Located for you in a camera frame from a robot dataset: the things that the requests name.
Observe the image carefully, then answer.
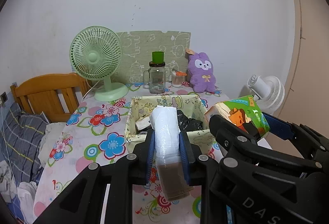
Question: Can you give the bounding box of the green cartoon tissue pack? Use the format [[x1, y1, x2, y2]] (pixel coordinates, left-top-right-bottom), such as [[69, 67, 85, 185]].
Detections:
[[205, 95, 270, 141]]

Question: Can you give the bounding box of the green printed cardboard sheet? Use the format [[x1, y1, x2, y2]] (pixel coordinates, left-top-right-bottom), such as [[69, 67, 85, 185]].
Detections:
[[112, 30, 192, 85]]

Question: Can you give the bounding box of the green desk fan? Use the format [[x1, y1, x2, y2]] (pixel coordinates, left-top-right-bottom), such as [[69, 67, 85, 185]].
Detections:
[[69, 26, 128, 102]]

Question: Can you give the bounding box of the toothpick holder with orange lid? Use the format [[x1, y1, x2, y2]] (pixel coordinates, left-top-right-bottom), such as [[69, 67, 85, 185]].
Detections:
[[171, 69, 187, 87]]

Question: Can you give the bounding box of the pale green fabric storage box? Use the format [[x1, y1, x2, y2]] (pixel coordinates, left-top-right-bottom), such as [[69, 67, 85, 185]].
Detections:
[[124, 95, 215, 154]]

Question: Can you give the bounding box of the clear pack of cotton pads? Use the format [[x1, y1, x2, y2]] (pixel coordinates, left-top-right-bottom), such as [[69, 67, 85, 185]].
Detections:
[[151, 106, 192, 202]]

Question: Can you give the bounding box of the grey plaid bedding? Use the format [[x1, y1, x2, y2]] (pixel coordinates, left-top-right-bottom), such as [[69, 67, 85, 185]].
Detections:
[[1, 103, 49, 223]]

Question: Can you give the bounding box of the black item in box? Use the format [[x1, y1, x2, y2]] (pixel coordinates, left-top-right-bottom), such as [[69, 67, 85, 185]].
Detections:
[[177, 110, 203, 132]]

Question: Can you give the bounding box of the purple plush bunny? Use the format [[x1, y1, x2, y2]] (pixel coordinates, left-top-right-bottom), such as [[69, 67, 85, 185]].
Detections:
[[186, 49, 216, 93]]

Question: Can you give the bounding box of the glass jar with green lid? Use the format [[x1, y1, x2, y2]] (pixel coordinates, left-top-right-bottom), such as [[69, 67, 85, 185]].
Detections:
[[143, 51, 167, 94]]

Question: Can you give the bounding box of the wooden bed headboard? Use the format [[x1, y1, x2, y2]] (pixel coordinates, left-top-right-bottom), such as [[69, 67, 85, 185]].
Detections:
[[10, 73, 90, 122]]

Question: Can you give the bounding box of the white clip fan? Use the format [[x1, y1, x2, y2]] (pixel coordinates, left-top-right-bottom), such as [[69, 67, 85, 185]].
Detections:
[[248, 74, 285, 114]]

